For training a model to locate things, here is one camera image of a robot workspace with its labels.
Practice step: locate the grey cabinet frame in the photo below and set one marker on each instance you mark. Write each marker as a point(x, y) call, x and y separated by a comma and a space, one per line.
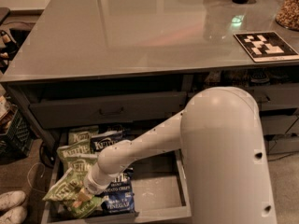
point(26, 93)

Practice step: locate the green jalapeno chip bag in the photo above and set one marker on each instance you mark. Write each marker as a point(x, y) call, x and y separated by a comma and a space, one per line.
point(65, 191)

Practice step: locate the front blue vinegar chip bag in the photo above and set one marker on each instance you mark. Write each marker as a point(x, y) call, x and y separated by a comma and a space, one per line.
point(118, 196)

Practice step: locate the rear blue chip bag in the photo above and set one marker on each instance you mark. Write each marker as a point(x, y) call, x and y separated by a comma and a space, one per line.
point(102, 140)

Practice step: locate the grey top right drawer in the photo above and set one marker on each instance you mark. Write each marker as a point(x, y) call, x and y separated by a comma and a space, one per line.
point(275, 97)

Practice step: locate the open grey middle drawer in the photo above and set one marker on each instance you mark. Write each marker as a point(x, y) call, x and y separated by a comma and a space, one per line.
point(159, 188)

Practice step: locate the white shoe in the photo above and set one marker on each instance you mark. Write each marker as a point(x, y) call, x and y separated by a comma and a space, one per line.
point(15, 215)
point(12, 199)

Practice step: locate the black plastic crate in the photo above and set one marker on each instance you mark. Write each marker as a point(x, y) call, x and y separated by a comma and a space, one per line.
point(17, 140)

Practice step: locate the upper white shoe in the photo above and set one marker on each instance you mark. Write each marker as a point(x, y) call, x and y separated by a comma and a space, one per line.
point(12, 199)

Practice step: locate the glass jar of snacks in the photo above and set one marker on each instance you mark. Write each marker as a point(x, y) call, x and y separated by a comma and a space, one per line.
point(288, 15)

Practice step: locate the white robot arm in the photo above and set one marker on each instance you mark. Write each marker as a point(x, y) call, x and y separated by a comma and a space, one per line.
point(220, 137)

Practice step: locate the lower white shoe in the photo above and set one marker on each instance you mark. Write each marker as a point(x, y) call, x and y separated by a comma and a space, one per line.
point(15, 215)

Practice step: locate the grey bottom right drawer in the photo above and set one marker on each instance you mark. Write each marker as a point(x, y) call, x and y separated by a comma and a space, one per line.
point(283, 145)

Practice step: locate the black white fiducial marker board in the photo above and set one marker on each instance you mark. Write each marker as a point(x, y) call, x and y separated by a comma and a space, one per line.
point(264, 47)

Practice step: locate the grey middle right drawer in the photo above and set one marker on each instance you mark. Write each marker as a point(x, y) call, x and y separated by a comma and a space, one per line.
point(280, 124)

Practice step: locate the grey top left drawer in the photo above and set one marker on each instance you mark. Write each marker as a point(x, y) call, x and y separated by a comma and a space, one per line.
point(107, 109)

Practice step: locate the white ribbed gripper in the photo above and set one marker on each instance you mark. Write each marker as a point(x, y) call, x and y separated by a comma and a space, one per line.
point(91, 184)

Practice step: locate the rear green chip bag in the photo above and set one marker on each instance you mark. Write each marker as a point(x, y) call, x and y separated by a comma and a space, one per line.
point(81, 133)

